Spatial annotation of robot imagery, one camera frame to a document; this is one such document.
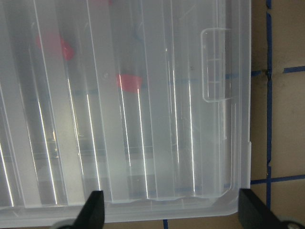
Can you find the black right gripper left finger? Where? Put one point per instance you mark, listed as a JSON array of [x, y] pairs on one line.
[[92, 215]]

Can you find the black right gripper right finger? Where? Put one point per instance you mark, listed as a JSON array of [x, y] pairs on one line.
[[254, 214]]

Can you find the clear plastic box lid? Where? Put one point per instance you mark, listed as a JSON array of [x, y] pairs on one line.
[[178, 148]]

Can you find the red block in box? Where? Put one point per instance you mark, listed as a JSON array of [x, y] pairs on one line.
[[51, 46], [129, 83]]

